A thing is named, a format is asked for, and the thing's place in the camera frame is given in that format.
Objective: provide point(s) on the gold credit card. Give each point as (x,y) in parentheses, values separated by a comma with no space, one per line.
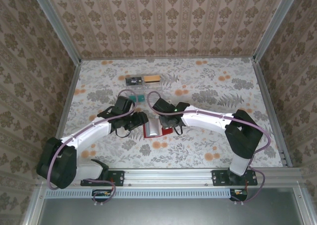
(151,78)

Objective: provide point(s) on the small connector board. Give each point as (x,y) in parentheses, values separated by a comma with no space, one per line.
(101,193)
(239,192)

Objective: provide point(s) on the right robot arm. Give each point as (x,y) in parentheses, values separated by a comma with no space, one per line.
(205,122)

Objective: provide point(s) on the red leather card holder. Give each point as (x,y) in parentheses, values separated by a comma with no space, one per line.
(153,129)

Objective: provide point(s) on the black credit card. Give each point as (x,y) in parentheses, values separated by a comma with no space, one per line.
(133,81)

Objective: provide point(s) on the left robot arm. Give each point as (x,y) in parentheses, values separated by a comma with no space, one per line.
(89,132)

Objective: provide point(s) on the clear acrylic card organizer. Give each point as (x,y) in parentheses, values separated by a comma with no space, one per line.
(154,90)

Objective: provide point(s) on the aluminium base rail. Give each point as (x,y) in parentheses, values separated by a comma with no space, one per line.
(168,176)

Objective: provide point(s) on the aluminium frame post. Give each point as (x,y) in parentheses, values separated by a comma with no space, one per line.
(272,24)
(58,26)

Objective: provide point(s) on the aluminium table side rail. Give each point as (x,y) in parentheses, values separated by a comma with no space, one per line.
(65,111)
(270,111)

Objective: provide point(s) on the teal credit card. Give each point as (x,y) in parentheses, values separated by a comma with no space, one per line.
(132,98)

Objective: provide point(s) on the grey metal panel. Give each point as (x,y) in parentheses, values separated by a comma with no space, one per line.
(173,212)

